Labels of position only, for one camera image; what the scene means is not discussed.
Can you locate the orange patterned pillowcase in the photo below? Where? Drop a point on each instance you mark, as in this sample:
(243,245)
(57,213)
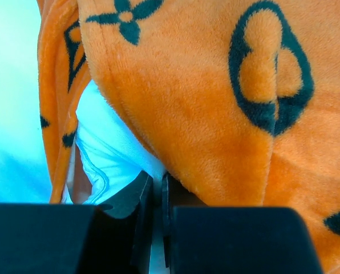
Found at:
(240,100)

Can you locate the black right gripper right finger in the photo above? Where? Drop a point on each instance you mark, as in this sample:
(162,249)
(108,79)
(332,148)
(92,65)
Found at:
(203,239)

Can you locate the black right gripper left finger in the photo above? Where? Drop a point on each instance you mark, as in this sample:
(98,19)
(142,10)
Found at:
(58,239)

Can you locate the white pillow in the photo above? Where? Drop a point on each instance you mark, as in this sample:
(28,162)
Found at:
(109,157)

